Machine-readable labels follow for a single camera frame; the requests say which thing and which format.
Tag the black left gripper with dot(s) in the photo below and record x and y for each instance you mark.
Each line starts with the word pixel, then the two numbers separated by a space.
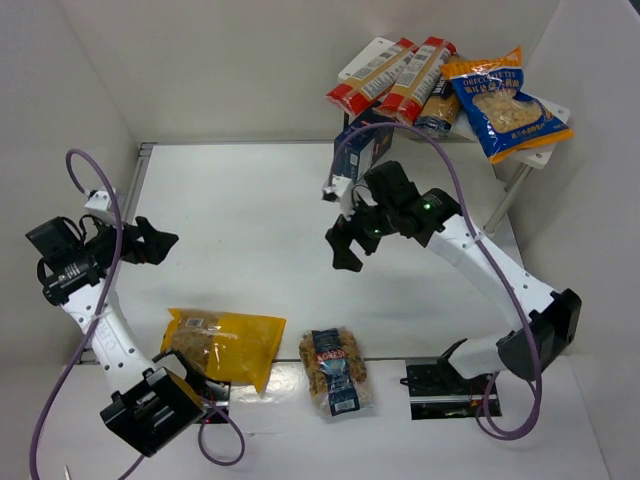
pixel 138 242

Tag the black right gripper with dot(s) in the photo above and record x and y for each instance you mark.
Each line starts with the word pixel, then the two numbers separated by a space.
pixel 357 229

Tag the blue orange pasta bag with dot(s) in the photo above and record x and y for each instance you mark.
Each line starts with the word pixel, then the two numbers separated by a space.
pixel 503 117

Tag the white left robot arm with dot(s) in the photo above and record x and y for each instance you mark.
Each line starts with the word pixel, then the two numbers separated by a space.
pixel 150 405

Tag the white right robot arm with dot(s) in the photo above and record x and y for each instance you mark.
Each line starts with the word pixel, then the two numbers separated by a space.
pixel 542 321

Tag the dark blue pasta box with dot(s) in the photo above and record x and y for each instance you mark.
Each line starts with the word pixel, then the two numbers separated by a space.
pixel 353 158

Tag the yellow pasta bag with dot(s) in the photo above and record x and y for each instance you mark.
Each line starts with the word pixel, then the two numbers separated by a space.
pixel 226 346

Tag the clear fusilli pasta bag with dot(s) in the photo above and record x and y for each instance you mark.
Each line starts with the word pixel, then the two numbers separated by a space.
pixel 336 371

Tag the white two-tier shelf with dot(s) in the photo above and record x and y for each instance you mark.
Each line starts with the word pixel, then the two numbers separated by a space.
pixel 491 199

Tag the red spaghetti pack left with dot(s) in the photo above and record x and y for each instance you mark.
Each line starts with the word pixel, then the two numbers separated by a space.
pixel 371 81

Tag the red spaghetti pack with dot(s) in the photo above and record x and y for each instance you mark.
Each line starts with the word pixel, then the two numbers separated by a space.
pixel 371 81
pixel 407 97

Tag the red spaghetti pack middle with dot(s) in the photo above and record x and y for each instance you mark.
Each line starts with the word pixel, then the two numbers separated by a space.
pixel 407 97

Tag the dark blue spaghetti pack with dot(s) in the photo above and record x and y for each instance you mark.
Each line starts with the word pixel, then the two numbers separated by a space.
pixel 440 110

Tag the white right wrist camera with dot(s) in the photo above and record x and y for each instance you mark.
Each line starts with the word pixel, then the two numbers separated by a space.
pixel 340 191

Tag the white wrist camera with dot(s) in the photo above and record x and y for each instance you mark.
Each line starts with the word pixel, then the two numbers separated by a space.
pixel 340 191
pixel 99 204

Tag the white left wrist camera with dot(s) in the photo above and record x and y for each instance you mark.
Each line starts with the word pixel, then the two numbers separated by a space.
pixel 99 204

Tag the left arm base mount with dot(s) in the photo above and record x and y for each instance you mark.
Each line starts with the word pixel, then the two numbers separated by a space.
pixel 217 393

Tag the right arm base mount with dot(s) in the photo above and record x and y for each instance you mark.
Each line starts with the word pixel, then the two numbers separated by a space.
pixel 432 397

